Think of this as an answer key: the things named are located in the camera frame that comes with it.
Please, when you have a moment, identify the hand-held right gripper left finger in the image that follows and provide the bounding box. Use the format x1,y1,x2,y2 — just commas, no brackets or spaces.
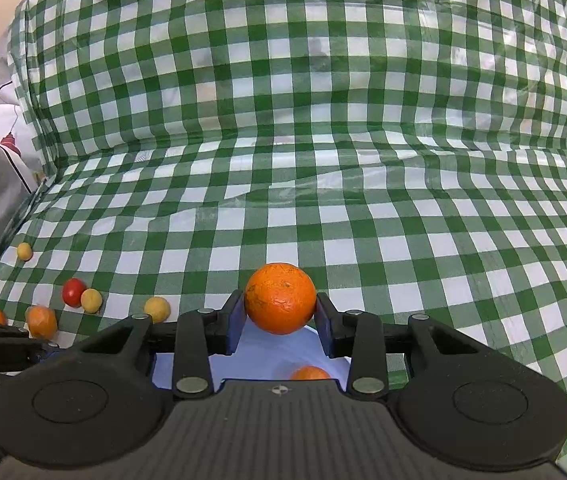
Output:
71,289,247,396

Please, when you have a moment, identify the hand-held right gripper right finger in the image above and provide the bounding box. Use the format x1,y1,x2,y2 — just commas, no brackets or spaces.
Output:
315,294,465,395

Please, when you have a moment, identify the light blue plate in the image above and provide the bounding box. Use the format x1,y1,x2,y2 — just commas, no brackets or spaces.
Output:
151,317,351,393

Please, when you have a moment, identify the red tomato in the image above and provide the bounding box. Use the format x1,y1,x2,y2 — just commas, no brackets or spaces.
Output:
62,278,88,308

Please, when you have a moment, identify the green white checked cloth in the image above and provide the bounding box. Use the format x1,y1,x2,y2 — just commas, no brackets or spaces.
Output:
0,0,567,480

